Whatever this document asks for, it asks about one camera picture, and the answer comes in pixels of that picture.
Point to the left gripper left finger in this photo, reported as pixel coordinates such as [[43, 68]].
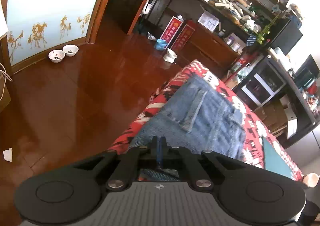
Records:
[[123, 169]]

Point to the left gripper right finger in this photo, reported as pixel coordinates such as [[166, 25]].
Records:
[[187, 165]]

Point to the blue denim shorts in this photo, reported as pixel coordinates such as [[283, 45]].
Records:
[[198, 118]]

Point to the red patterned tablecloth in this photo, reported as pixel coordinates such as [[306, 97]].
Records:
[[256, 132]]

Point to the green cutting mat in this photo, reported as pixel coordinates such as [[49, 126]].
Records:
[[273, 162]]

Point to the cardboard boxes stack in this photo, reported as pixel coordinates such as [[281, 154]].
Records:
[[279, 117]]

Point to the white ceramic pet bowl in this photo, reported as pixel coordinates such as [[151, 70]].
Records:
[[170, 56]]

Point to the black shelf desk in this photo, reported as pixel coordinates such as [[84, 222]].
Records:
[[307, 121]]

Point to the white plastic drawer unit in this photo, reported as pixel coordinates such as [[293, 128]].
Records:
[[263, 84]]

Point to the blue ceramic pet bowl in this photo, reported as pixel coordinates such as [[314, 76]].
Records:
[[160, 44]]

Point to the white paw print bowl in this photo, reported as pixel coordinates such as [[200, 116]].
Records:
[[70, 50]]

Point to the white spotted pet bowl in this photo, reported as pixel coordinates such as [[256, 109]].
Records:
[[56, 56]]

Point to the red sign board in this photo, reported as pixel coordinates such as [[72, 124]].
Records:
[[171, 29]]

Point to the dark wooden drawer cabinet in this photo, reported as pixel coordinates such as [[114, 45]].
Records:
[[213, 47]]

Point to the teal mug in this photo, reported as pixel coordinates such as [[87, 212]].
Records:
[[305, 79]]

